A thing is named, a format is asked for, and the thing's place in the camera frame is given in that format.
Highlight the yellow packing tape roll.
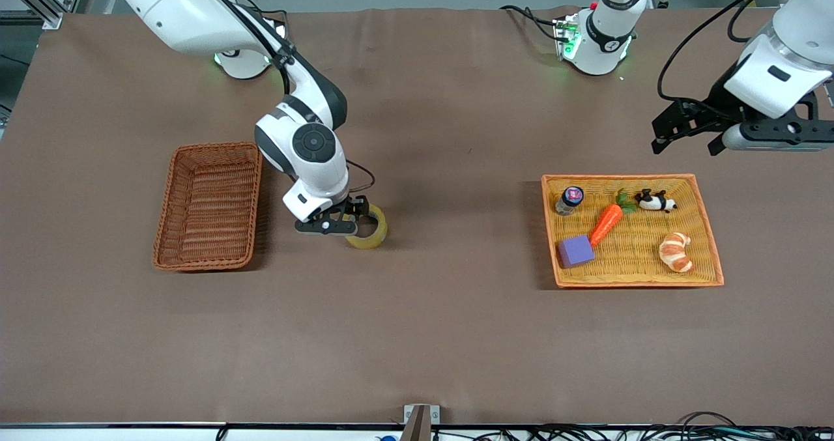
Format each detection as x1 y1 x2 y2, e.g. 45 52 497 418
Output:
345 204 390 251

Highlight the brown wicker basket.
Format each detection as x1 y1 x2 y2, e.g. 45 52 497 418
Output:
152 141 264 272

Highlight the black and white panda toy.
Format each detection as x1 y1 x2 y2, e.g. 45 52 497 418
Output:
635 188 678 214

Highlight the orange toy carrot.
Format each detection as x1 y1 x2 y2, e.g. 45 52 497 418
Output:
590 190 638 250

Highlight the small jar with blue lid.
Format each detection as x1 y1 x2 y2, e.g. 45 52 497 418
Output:
554 186 585 216

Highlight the toy croissant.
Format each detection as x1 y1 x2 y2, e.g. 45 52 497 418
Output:
658 232 694 274

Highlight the yellow wicker tray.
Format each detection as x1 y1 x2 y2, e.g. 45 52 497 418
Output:
541 173 725 289

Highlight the brown table cloth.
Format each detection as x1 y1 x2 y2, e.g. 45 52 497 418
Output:
0 6 834 427

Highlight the purple foam cube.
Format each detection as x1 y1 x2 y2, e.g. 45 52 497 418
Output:
557 235 596 269

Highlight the long black left arm cable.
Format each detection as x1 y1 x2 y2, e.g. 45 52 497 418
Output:
657 0 781 116

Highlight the short black left arm cable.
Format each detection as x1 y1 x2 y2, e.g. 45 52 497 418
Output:
727 0 763 44

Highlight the black base cable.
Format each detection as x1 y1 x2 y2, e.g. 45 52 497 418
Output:
500 5 564 42
233 0 289 38

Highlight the metal bracket with post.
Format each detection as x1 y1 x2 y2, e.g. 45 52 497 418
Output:
403 405 440 441

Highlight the black cable bundle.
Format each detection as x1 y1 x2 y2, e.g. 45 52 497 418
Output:
430 412 834 441

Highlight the aluminium frame profile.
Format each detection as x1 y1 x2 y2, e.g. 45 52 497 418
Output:
0 0 85 30

